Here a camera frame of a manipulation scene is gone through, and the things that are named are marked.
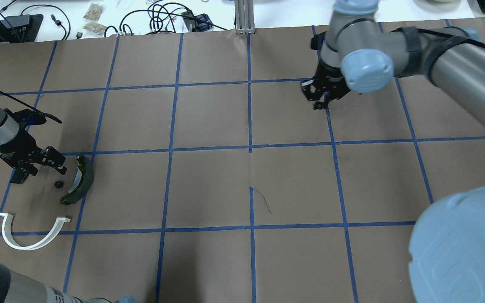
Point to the white curved plastic bracket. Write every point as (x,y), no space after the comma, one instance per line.
(32,235)

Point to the small black bevel gear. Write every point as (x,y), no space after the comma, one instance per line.
(59,184)

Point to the aluminium frame post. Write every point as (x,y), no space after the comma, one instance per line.
(244,17)

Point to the olive green brake shoe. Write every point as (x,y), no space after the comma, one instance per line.
(83,181)

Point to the bag of screws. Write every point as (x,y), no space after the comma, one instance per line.
(94,12)
(95,27)

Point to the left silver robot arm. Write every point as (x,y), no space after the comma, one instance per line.
(17,288)

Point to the black box device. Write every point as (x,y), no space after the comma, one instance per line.
(26,26)

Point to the black brake pad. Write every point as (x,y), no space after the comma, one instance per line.
(19,176)

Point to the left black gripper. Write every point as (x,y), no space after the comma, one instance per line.
(18,145)

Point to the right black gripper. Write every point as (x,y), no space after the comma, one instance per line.
(329,77)

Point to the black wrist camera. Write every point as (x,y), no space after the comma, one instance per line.
(28,117)

